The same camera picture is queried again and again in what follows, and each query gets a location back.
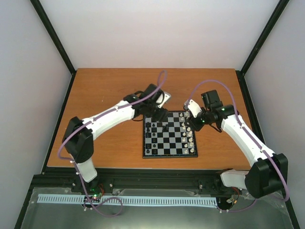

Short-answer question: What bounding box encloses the black frame post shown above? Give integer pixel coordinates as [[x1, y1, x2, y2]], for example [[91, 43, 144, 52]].
[[239, 0, 290, 73], [30, 0, 77, 74]]

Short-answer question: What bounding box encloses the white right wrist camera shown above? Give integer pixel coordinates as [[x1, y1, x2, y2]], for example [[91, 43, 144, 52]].
[[183, 99, 202, 118]]

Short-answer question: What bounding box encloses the black and white chessboard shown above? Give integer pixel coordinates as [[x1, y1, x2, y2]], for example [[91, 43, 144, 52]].
[[142, 111, 198, 159]]

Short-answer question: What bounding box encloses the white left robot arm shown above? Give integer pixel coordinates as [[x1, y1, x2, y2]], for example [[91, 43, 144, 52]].
[[58, 84, 171, 192]]

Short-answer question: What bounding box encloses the black aluminium frame rail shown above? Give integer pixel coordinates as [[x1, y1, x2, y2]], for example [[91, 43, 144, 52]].
[[30, 167, 242, 197]]

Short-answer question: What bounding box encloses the black pile of chess pieces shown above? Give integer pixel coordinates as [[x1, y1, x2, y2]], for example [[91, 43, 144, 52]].
[[162, 124, 169, 132]]

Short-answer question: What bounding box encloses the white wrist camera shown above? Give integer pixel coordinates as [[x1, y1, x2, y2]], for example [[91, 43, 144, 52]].
[[183, 99, 202, 118], [156, 92, 171, 108]]

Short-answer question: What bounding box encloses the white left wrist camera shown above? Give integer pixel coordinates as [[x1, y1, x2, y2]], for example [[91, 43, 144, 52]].
[[156, 92, 171, 108]]

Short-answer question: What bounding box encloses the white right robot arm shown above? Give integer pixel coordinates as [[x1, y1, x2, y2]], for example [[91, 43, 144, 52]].
[[183, 90, 288, 198]]

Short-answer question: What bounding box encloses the black right frame post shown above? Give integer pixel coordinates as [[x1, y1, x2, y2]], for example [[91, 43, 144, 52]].
[[239, 0, 290, 73]]

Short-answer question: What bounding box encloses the black left frame post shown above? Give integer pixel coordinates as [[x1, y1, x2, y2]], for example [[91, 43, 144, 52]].
[[30, 0, 77, 74]]

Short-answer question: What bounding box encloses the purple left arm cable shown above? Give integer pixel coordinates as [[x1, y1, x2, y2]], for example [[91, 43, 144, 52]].
[[58, 70, 168, 217]]

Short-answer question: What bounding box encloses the white slotted cable duct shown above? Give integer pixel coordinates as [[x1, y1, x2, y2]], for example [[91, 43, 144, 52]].
[[37, 194, 217, 208]]

